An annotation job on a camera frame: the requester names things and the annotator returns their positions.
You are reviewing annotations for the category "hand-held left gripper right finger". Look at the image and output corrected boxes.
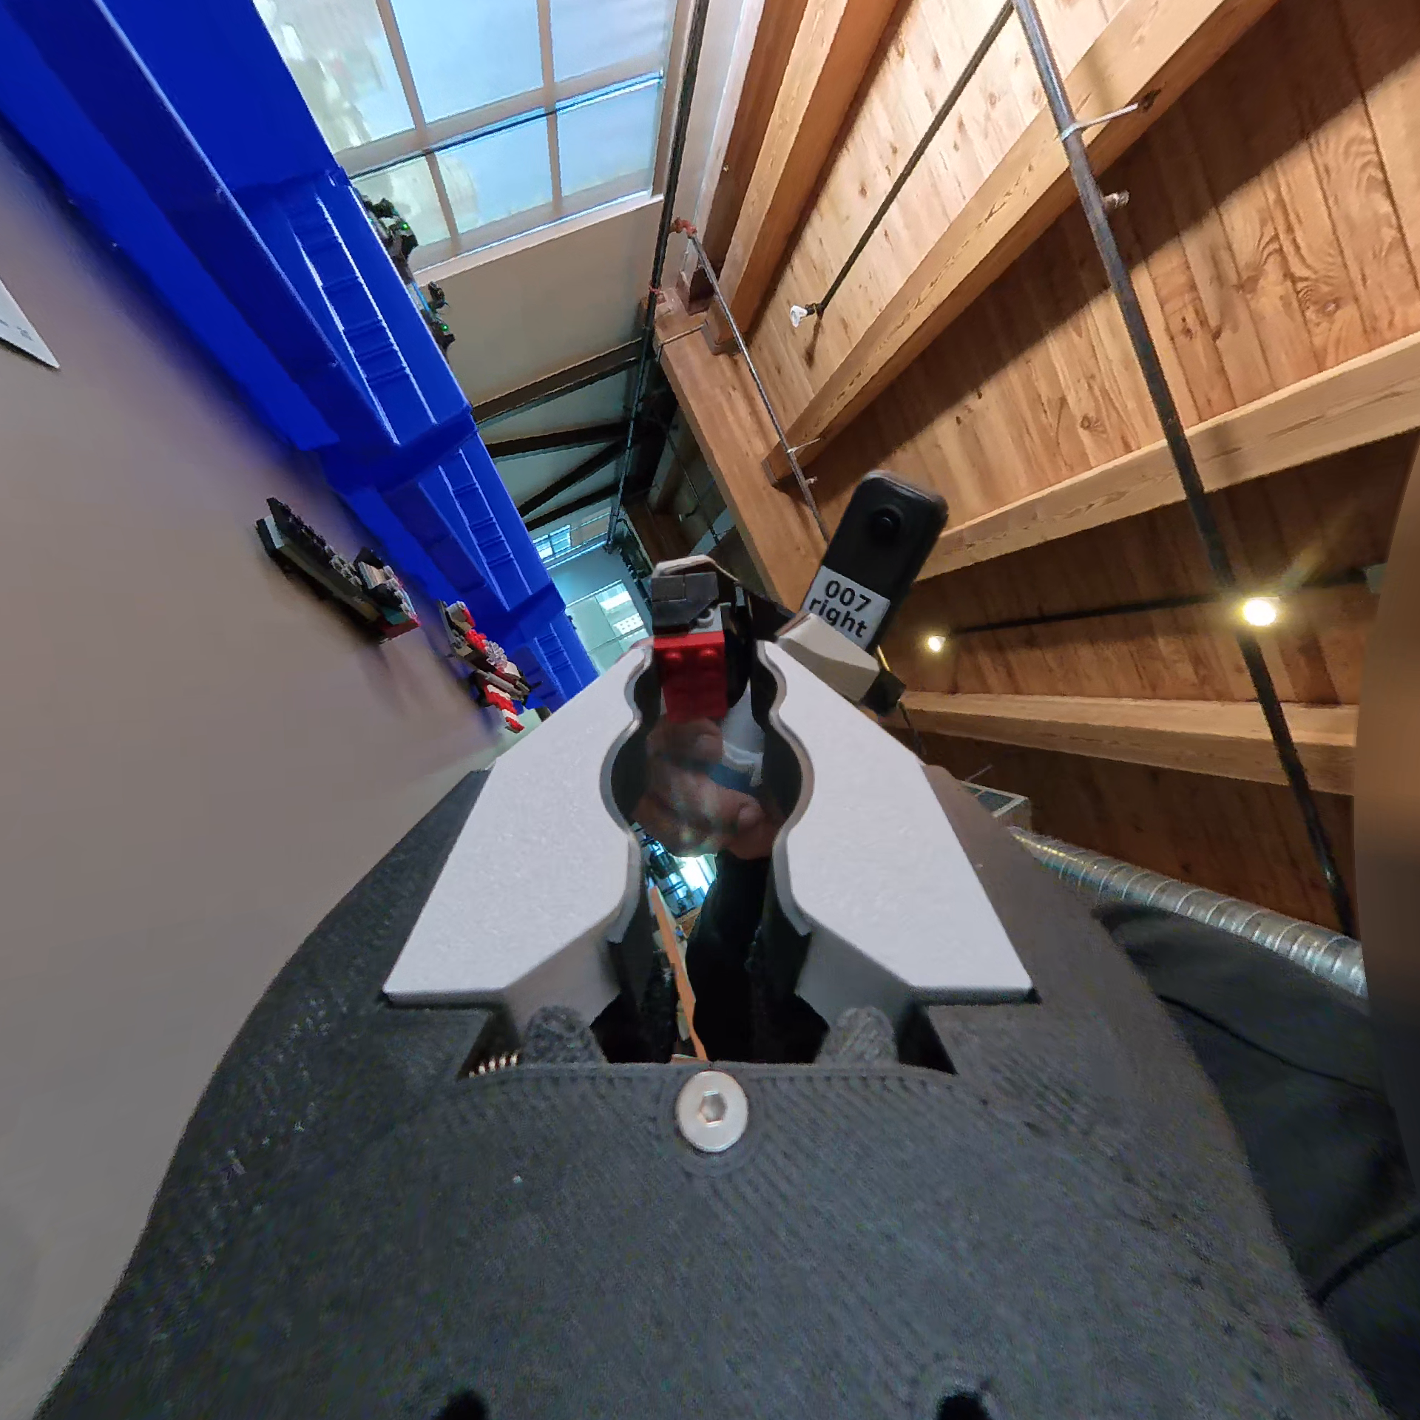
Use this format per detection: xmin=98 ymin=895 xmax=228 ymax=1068
xmin=753 ymin=641 xmax=1041 ymax=1061

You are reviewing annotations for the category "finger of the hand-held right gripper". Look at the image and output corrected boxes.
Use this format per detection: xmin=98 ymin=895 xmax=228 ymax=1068
xmin=776 ymin=616 xmax=890 ymax=707

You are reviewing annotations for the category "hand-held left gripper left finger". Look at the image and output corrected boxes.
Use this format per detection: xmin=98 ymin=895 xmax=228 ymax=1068
xmin=384 ymin=642 xmax=670 ymax=1061

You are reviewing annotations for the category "red black toy brick build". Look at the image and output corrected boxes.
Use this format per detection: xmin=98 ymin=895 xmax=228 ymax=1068
xmin=648 ymin=561 xmax=743 ymax=724

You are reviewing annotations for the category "grey desk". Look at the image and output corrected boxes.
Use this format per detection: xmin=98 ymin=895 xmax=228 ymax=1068
xmin=0 ymin=115 xmax=634 ymax=1420

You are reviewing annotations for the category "person's right hand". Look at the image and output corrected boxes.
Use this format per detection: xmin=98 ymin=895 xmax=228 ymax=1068
xmin=634 ymin=721 xmax=786 ymax=864

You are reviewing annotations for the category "long black toy brick assembly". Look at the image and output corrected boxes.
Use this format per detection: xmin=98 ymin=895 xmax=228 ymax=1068
xmin=257 ymin=497 xmax=425 ymax=645

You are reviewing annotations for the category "person's black jacket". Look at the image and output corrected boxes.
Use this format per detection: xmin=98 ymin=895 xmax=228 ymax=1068
xmin=1092 ymin=906 xmax=1420 ymax=1305

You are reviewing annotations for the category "large window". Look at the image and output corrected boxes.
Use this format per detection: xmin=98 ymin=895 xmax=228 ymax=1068
xmin=252 ymin=0 xmax=682 ymax=267

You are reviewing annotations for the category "instruction booklet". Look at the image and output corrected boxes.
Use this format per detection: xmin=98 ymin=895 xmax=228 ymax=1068
xmin=0 ymin=278 xmax=60 ymax=370

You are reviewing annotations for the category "silver air duct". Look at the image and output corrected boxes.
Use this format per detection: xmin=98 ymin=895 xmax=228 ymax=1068
xmin=1005 ymin=825 xmax=1367 ymax=999

